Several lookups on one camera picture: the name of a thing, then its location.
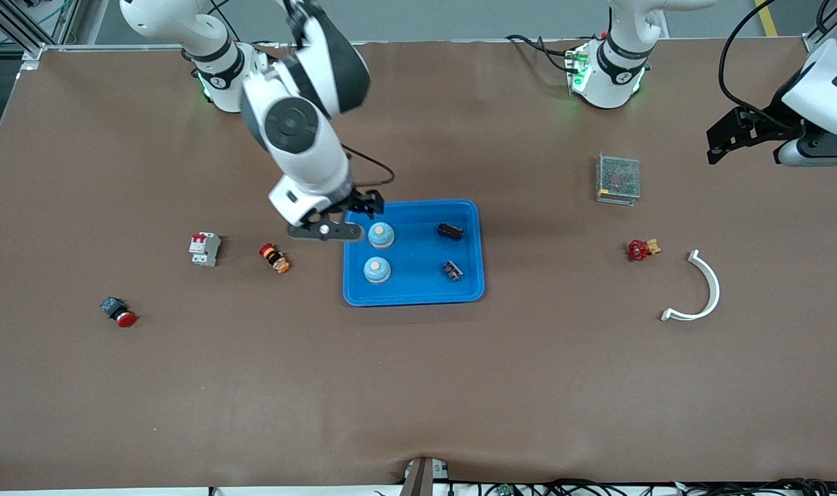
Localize light blue bell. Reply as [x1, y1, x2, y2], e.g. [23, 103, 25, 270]
[367, 221, 395, 251]
[363, 256, 392, 285]

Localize blue plastic tray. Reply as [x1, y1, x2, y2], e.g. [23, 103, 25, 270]
[342, 199, 486, 307]

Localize orange black emergency stop button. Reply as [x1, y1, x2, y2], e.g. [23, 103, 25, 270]
[258, 242, 291, 275]

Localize white red circuit breaker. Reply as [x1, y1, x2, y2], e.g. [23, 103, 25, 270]
[188, 231, 222, 267]

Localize metal mesh power supply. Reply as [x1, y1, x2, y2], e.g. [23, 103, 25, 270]
[595, 154, 642, 207]

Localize brown table mat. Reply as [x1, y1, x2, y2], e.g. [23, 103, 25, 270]
[0, 38, 837, 491]

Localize red push button black base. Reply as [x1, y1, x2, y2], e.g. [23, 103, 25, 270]
[99, 296, 138, 329]

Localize aluminium frame profile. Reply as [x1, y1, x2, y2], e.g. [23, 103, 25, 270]
[0, 0, 47, 70]
[800, 0, 837, 54]

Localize red valve handle yellow fitting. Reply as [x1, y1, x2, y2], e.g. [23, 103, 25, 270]
[626, 238, 662, 262]

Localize white curved plastic bracket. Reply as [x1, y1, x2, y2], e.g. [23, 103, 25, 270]
[659, 249, 721, 322]

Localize black arm base cables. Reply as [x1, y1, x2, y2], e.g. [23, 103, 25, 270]
[505, 33, 579, 74]

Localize grey metal bracket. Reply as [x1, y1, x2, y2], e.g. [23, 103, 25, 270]
[399, 457, 452, 496]

